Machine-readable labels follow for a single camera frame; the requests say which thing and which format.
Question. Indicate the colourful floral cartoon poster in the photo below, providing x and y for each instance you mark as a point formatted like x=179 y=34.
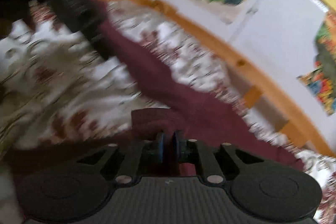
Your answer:
x=321 y=81

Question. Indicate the wooden bed frame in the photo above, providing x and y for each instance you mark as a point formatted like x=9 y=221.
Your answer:
x=259 y=91

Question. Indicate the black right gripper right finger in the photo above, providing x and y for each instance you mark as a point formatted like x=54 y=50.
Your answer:
x=176 y=143

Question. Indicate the maroon small garment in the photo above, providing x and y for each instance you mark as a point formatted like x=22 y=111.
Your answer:
x=199 y=115

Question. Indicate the black ribbed left gripper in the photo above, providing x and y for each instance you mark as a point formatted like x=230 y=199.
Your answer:
x=81 y=16

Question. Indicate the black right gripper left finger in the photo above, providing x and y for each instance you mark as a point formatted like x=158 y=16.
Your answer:
x=160 y=143

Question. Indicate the white floral satin bedspread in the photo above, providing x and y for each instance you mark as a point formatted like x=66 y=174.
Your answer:
x=58 y=90

